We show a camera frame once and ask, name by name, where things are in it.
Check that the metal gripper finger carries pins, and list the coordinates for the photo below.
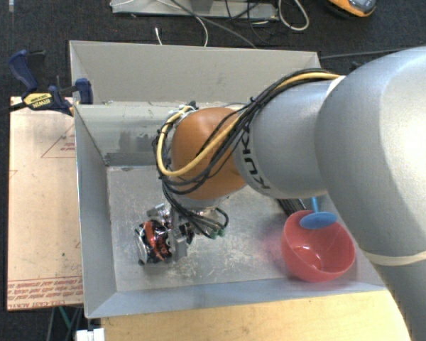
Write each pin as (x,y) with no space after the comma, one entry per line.
(156,210)
(179,249)

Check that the crushed black and red can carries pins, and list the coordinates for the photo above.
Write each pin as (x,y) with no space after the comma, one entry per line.
(153,242)

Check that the blue plastic spoon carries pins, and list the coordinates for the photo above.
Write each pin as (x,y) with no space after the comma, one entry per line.
(317,220)

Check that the grey metal bin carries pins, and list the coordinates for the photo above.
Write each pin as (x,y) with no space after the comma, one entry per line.
(135,197)

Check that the red plastic bowl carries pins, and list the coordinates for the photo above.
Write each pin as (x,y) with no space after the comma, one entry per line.
(316,254)

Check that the brown cardboard board, red print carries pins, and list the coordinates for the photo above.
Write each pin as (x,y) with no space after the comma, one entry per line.
(42,197)

